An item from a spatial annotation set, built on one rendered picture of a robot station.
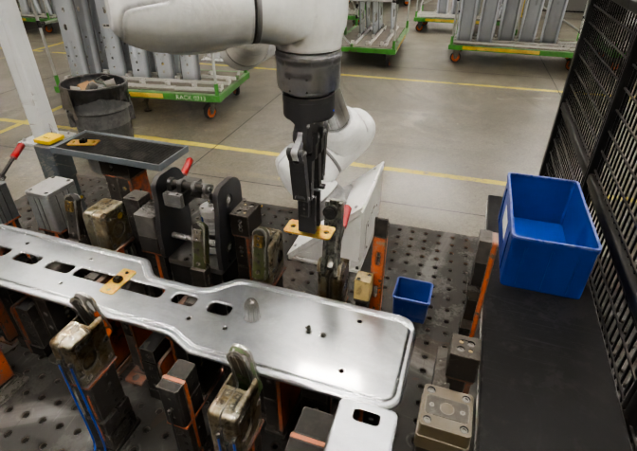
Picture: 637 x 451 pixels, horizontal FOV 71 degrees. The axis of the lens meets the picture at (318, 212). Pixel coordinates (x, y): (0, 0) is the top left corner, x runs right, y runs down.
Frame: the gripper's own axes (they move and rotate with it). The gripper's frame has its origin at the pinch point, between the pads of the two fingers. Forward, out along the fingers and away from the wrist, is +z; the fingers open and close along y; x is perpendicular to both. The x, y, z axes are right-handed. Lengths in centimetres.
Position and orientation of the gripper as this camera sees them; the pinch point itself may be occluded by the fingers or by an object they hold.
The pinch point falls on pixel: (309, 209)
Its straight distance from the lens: 74.6
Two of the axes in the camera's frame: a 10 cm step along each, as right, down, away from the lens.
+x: 9.5, 1.8, -2.7
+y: -3.2, 5.0, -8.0
